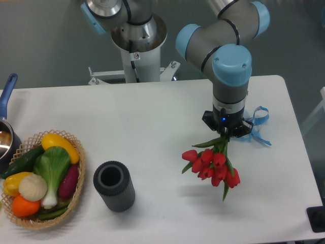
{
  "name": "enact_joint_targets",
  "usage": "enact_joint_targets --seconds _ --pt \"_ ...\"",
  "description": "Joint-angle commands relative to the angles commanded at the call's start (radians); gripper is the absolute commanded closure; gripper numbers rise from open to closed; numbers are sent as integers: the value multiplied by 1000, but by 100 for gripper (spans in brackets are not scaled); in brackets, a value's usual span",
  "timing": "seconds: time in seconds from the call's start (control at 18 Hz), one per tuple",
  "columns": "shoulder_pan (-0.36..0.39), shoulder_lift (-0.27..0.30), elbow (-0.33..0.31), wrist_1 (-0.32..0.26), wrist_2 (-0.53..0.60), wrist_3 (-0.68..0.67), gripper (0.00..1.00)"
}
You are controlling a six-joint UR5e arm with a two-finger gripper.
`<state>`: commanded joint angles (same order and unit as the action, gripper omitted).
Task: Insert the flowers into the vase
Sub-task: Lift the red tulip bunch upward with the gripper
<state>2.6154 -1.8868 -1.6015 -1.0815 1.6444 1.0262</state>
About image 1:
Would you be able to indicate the dark grey ribbed vase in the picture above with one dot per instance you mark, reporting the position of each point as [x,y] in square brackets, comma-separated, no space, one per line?
[113,182]

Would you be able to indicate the blue handled saucepan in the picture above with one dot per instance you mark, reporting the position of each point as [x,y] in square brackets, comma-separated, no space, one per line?
[10,141]

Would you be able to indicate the woven wicker basket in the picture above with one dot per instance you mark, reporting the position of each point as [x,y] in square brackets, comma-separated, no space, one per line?
[76,152]

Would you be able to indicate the green bok choy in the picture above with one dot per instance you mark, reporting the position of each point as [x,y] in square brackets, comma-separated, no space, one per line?
[52,166]

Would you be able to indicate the red tulip bouquet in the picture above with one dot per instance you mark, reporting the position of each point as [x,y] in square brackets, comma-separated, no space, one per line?
[209,160]

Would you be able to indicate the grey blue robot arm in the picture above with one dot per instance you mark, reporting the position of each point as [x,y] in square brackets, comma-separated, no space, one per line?
[218,50]

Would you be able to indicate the green bean pods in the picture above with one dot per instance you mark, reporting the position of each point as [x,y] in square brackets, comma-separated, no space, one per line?
[53,213]

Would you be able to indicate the white chair frame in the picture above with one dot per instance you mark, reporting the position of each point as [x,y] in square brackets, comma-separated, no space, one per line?
[314,117]

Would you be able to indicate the white garlic bulb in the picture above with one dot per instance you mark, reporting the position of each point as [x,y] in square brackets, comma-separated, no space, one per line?
[32,187]

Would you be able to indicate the purple sweet potato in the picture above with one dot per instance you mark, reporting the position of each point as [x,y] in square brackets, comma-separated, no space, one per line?
[69,183]

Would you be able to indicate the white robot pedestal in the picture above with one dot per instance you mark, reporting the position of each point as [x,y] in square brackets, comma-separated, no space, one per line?
[140,47]

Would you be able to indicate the black device at table edge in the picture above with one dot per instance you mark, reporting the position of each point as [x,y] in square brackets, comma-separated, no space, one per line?
[316,218]

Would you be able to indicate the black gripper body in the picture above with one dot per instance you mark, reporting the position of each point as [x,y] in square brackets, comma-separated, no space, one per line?
[230,124]

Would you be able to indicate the light blue ribbon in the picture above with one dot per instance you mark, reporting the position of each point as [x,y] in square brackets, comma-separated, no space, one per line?
[258,121]

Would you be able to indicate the yellow bell pepper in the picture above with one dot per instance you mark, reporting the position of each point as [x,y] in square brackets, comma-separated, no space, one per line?
[11,183]

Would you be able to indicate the green cucumber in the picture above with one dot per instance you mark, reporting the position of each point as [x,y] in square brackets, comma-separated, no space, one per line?
[24,163]

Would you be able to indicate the orange fruit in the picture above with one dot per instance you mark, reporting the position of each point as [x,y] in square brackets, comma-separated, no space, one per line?
[23,208]

